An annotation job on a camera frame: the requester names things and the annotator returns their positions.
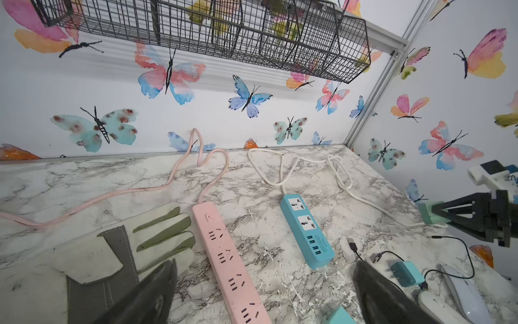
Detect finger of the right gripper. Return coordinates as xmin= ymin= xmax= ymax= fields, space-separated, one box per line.
xmin=449 ymin=220 xmax=510 ymax=247
xmin=431 ymin=192 xmax=510 ymax=221

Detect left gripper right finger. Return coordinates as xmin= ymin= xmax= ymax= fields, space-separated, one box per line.
xmin=353 ymin=260 xmax=437 ymax=324

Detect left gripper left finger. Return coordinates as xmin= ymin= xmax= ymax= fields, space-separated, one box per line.
xmin=94 ymin=261 xmax=178 ymax=323

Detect black cable teal strip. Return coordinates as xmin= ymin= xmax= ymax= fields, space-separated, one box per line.
xmin=370 ymin=250 xmax=405 ymax=264

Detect teal charger plug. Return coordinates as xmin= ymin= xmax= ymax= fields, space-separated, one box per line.
xmin=326 ymin=306 xmax=356 ymax=324

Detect green plug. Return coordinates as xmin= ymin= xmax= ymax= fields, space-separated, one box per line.
xmin=416 ymin=201 xmax=451 ymax=225

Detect black cable lavender mouse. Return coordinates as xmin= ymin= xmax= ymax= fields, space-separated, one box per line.
xmin=418 ymin=234 xmax=476 ymax=290

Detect white mouse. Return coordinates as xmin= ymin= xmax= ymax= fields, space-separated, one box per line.
xmin=418 ymin=291 xmax=470 ymax=324

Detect teal power strip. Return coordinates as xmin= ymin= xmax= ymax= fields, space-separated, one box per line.
xmin=280 ymin=194 xmax=335 ymax=270

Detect pink power strip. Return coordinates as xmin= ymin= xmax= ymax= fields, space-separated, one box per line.
xmin=192 ymin=202 xmax=271 ymax=324

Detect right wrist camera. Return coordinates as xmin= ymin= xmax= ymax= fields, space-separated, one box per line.
xmin=468 ymin=160 xmax=517 ymax=204

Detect white power cord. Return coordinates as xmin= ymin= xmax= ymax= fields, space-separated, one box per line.
xmin=246 ymin=146 xmax=448 ymax=228

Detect black wire wall basket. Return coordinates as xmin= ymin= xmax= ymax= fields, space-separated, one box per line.
xmin=32 ymin=1 xmax=371 ymax=83

